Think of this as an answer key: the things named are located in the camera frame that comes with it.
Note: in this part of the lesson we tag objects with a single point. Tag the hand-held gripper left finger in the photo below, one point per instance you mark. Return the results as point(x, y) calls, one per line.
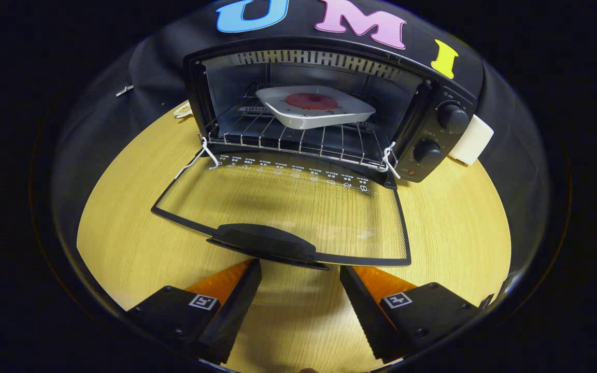
point(239, 305)

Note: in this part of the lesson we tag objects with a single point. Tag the black backdrop cloth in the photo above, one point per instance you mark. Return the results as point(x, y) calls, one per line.
point(158, 62)

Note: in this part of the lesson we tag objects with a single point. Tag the white clothespin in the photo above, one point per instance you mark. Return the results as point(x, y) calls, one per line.
point(125, 90)

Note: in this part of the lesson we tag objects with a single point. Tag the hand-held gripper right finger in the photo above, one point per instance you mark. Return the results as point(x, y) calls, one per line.
point(366, 311)

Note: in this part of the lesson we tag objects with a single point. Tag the black toaster oven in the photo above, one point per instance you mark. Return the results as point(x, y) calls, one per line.
point(423, 109)

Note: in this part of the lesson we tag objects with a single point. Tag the white bread toaster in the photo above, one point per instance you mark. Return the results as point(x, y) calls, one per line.
point(472, 140)

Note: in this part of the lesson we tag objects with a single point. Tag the white square plate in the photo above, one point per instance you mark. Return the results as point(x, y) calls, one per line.
point(309, 118)

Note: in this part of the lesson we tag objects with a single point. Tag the pink ham slice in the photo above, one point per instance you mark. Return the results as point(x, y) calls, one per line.
point(311, 101)

